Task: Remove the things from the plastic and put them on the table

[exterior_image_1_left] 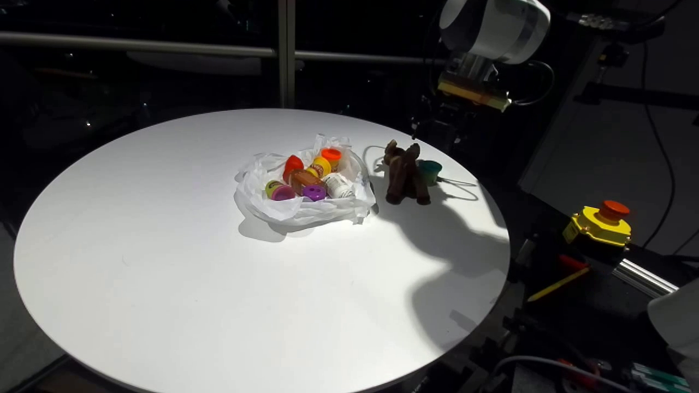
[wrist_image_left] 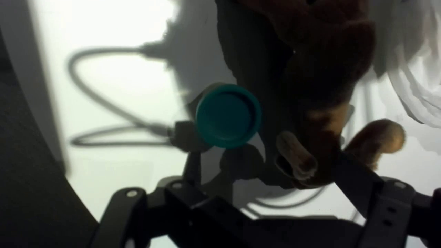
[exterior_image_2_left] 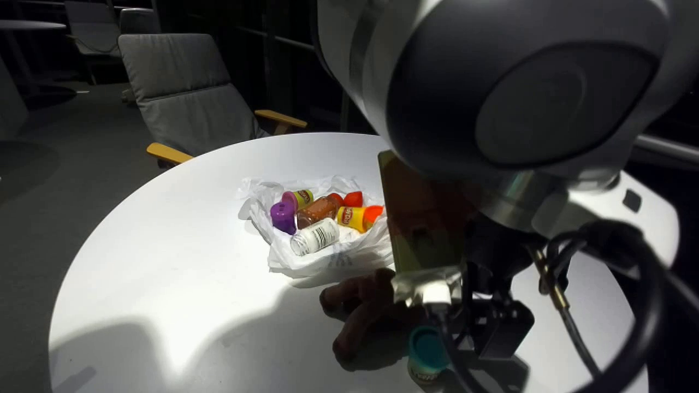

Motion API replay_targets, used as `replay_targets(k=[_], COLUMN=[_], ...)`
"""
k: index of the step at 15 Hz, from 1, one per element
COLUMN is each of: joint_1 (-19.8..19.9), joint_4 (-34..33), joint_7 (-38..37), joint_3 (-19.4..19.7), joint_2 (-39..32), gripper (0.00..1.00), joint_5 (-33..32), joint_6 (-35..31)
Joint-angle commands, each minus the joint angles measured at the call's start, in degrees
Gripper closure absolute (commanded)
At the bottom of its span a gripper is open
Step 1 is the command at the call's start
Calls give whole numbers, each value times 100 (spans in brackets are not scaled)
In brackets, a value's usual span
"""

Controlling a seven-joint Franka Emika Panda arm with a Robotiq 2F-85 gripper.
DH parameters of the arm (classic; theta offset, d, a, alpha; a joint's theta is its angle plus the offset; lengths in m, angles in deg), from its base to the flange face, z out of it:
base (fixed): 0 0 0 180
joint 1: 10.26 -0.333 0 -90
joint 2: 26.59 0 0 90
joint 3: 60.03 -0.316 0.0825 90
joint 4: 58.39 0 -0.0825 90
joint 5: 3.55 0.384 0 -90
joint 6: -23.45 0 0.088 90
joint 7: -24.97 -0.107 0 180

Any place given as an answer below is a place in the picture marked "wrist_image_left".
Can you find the brown plush toy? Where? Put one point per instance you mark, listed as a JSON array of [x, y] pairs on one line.
[[311, 77]]

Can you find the teal lid dough tub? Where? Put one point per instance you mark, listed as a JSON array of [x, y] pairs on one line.
[[227, 114]]

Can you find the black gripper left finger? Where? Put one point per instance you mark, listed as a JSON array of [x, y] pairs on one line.
[[193, 167]]

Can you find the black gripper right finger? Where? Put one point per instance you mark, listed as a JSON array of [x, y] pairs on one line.
[[366, 193]]

